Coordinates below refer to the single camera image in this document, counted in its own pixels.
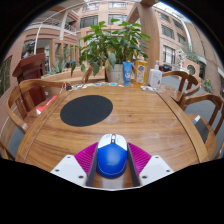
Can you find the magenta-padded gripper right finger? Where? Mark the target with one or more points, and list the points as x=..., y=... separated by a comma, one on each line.
x=156, y=170

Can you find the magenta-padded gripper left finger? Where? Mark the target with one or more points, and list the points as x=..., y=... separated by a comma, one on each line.
x=68, y=170

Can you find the blue and white computer mouse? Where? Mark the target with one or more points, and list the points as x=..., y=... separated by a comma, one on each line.
x=111, y=160

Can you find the black oval mouse pad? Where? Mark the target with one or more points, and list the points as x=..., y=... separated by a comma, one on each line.
x=86, y=110

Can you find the black notebook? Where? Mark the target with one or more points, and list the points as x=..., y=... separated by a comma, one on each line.
x=201, y=130

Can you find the wooden armchair with red bag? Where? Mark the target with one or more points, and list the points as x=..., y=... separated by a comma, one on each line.
x=13, y=115

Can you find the small black key fob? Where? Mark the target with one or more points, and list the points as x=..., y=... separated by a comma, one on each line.
x=68, y=88

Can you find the white crumpled packet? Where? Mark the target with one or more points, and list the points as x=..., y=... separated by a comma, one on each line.
x=147, y=88

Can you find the wooden armchair with black notebook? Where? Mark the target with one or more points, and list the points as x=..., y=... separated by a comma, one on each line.
x=213, y=100

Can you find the white pump bottle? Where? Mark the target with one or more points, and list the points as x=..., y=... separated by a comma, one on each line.
x=155, y=78

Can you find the long wooden planter box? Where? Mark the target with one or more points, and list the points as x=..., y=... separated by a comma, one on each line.
x=63, y=77

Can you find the yellow dish soap bottle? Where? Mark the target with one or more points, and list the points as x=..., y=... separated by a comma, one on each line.
x=140, y=73

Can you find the blue squeeze tube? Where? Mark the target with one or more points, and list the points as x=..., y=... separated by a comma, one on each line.
x=127, y=73

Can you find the green agave plant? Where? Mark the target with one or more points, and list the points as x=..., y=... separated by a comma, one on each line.
x=61, y=66

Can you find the dark red wooden lectern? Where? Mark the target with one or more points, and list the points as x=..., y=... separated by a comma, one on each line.
x=30, y=68

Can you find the white stone statue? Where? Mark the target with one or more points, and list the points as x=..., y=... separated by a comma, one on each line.
x=183, y=60

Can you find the green plant in white pot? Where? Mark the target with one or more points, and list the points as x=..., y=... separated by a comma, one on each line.
x=113, y=43

